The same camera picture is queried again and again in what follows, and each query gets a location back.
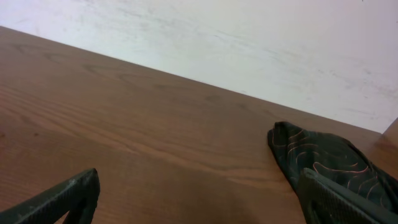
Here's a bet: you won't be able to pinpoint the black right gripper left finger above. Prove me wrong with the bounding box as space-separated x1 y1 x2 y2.
1 168 100 224

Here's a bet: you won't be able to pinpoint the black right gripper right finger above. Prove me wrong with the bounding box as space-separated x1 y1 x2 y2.
298 168 397 223

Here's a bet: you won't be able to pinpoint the black shirt orange contour lines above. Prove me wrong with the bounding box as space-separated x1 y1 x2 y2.
267 122 397 213

